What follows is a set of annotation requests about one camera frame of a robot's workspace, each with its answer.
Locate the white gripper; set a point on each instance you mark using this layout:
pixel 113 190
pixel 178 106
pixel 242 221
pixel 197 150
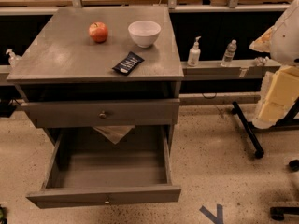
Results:
pixel 286 37

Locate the dark blue rxbar wrapper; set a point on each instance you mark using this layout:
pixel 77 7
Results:
pixel 128 64

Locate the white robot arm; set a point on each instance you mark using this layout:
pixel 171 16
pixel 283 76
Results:
pixel 285 37

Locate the closed top grey drawer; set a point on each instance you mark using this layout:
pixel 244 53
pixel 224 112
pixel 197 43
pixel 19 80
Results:
pixel 102 113

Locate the grey wooden drawer cabinet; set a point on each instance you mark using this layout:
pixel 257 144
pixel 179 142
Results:
pixel 64 64

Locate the open grey middle drawer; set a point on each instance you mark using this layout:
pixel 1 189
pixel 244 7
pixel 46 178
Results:
pixel 86 170

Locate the crumpled clear plastic wrapper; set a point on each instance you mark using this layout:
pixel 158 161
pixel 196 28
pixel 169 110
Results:
pixel 261 61

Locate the clear plastic water bottle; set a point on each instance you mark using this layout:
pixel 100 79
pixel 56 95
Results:
pixel 229 53

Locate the white pump lotion bottle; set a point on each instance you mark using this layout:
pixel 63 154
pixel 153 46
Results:
pixel 194 53

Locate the white ceramic bowl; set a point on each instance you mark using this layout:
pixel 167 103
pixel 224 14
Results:
pixel 144 33

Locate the red apple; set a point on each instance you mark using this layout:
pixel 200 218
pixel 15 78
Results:
pixel 98 32

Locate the brown paper sheet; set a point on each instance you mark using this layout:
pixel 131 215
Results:
pixel 114 133

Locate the clear pump sanitizer bottle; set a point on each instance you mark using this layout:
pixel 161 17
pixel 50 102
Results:
pixel 12 57

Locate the black metal stand frame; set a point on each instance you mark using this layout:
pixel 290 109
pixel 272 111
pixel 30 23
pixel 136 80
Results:
pixel 288 122

